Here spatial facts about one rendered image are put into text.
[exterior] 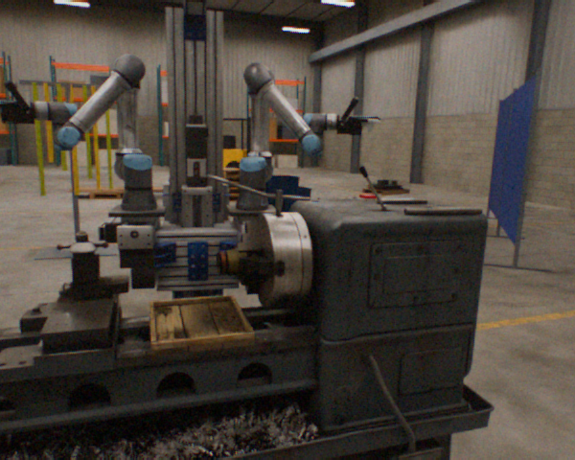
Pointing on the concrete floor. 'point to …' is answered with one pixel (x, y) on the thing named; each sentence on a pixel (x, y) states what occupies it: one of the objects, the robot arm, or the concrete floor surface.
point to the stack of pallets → (232, 181)
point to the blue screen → (514, 164)
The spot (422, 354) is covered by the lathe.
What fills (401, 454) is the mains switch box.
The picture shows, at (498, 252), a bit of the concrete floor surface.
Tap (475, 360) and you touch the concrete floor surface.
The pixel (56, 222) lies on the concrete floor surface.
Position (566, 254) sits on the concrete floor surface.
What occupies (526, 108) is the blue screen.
